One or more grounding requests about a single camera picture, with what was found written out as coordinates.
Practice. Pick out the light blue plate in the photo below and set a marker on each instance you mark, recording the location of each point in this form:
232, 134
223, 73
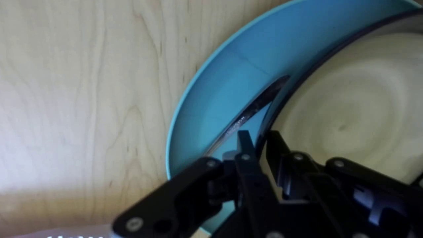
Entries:
283, 42

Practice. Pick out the black bowl with cream interior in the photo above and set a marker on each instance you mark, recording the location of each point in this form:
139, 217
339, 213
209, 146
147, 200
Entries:
363, 101

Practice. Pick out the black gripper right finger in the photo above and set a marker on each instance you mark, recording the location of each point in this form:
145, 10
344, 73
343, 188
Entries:
355, 200

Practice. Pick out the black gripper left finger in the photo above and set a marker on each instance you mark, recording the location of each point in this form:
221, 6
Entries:
178, 208

